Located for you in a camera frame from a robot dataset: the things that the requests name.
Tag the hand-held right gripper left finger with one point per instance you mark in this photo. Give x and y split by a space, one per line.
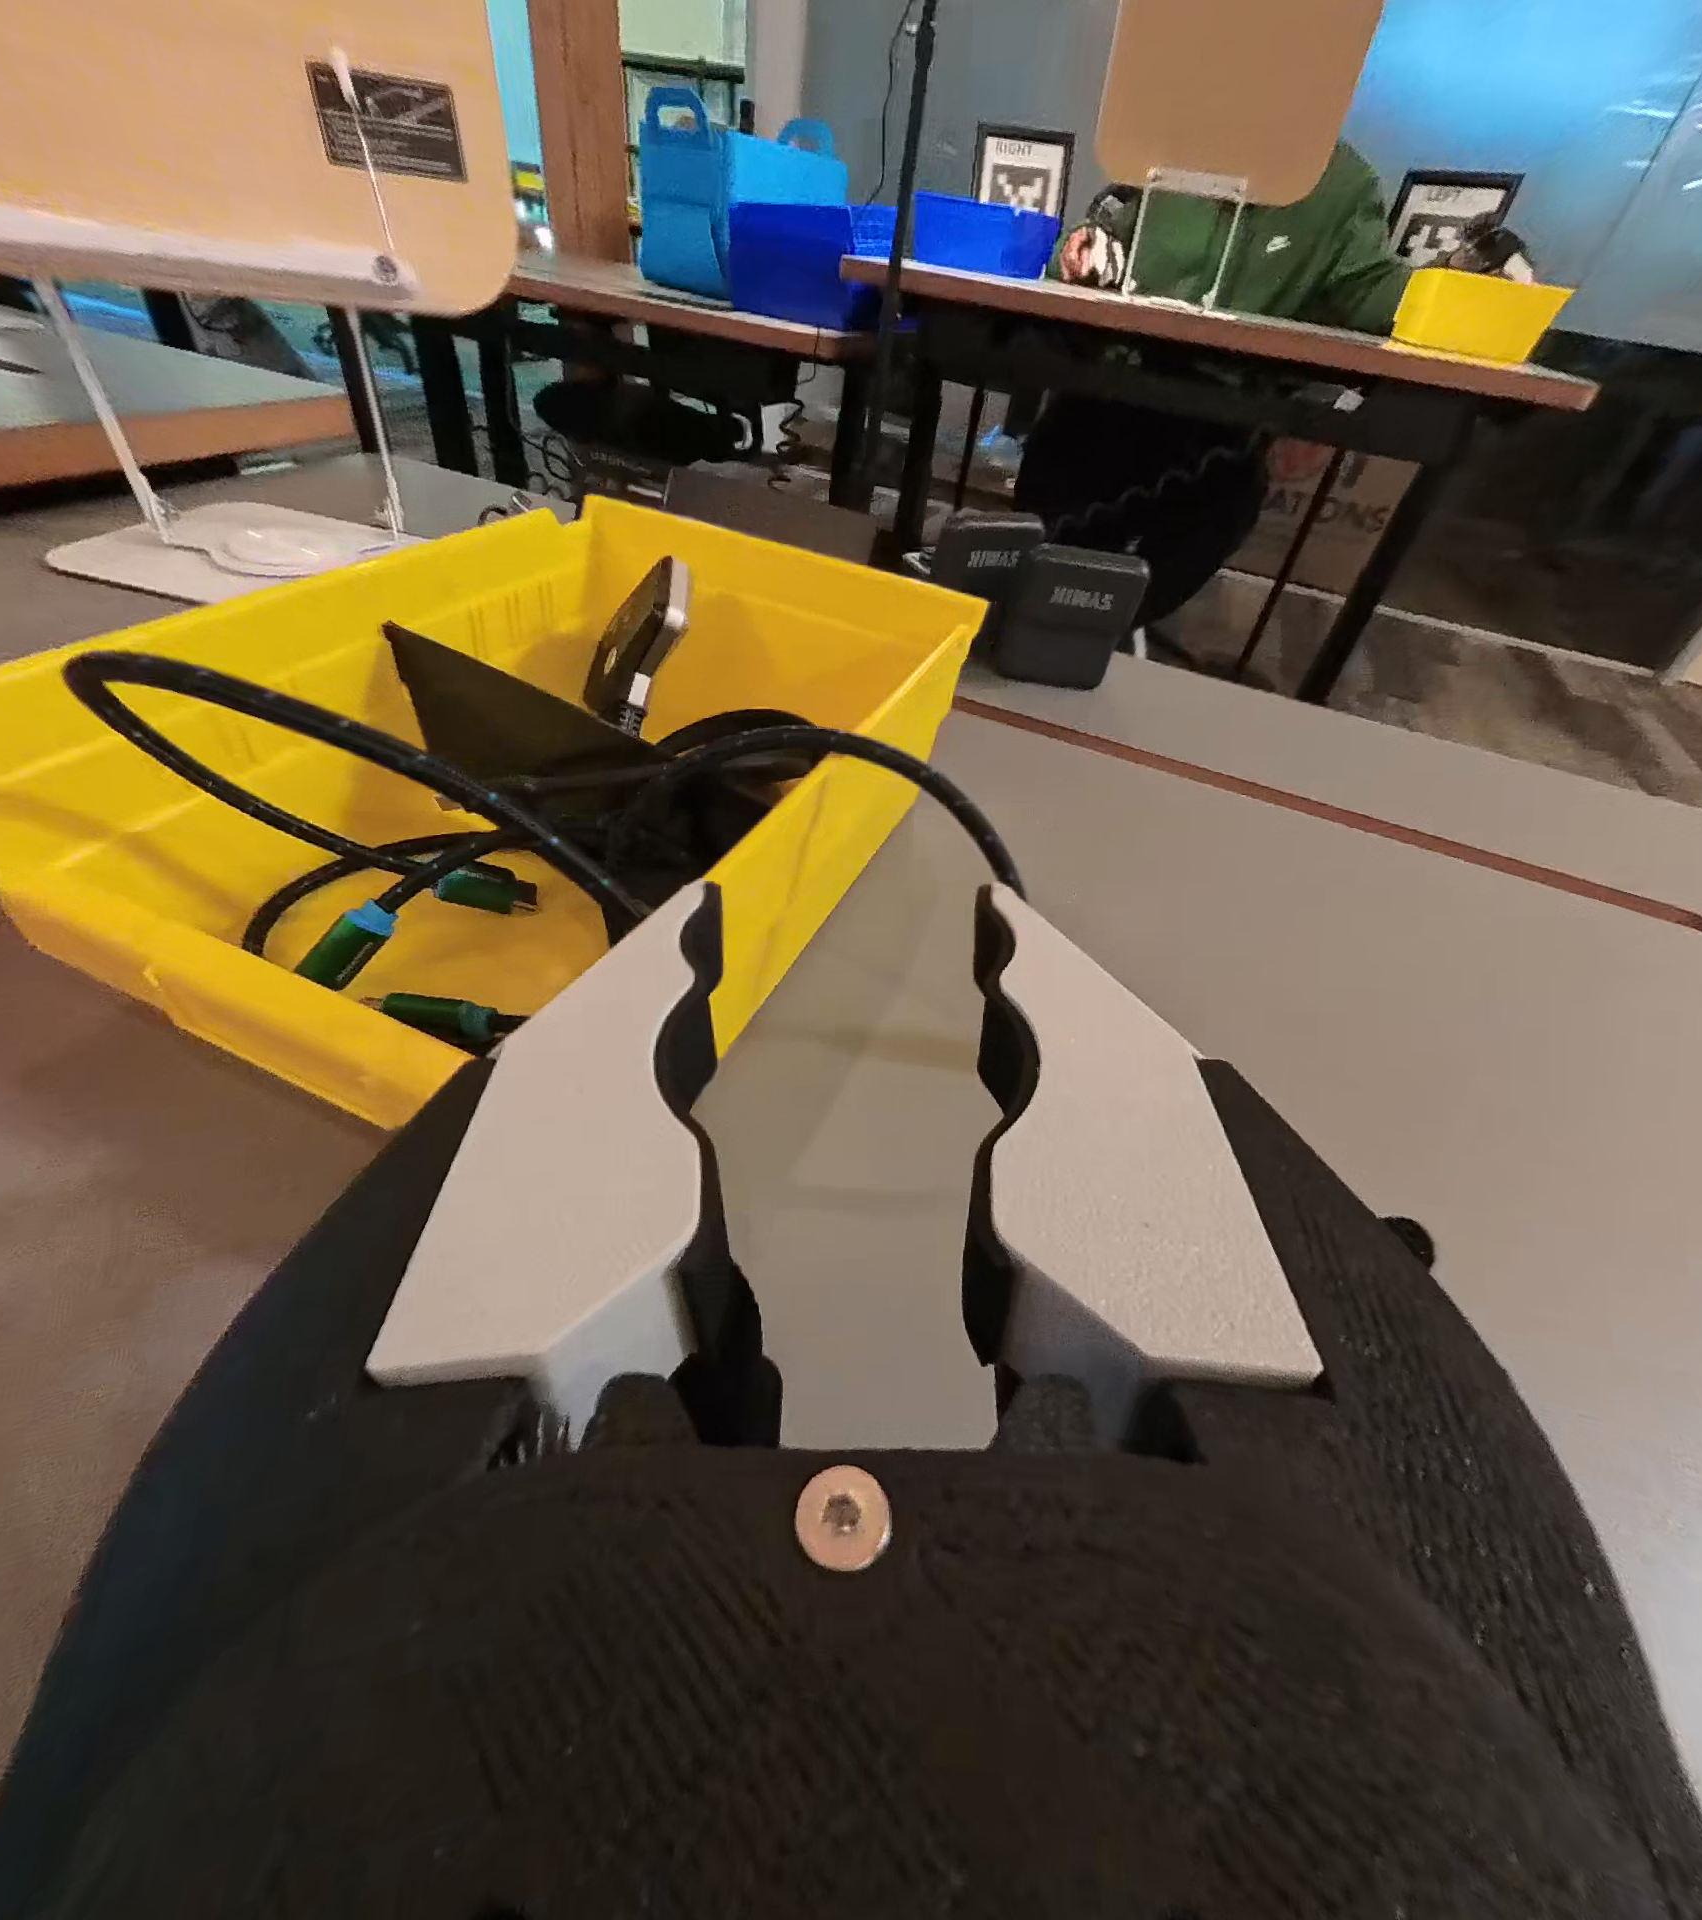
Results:
551 1201

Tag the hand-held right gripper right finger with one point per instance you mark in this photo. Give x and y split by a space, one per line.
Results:
1150 1215

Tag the yellow bin with black divider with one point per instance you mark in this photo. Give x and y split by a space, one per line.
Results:
86 884

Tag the black USB hub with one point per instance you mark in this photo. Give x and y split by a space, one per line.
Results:
640 630

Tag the black divider panel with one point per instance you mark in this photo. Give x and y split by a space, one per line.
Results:
490 705

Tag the cardboard box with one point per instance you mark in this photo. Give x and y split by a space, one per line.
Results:
1338 519

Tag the black office chair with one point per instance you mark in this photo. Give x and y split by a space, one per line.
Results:
1120 481
640 421

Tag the yellow plastic bin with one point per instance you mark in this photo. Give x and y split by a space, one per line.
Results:
1481 314

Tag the dark blue plastic bin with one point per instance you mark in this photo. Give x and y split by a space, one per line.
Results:
790 262

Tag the light blue caddy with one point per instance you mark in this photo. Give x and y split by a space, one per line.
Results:
679 194
790 172

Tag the framed marker tag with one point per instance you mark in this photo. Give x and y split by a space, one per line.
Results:
1025 172
1450 210

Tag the studio lamp on stand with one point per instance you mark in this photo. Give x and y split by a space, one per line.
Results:
915 121

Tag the wooden board on clear stand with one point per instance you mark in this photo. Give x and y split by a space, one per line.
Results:
1240 90

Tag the wooden board with black label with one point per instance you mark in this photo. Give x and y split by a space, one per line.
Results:
116 105

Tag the wooden post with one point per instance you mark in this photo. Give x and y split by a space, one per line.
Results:
580 121

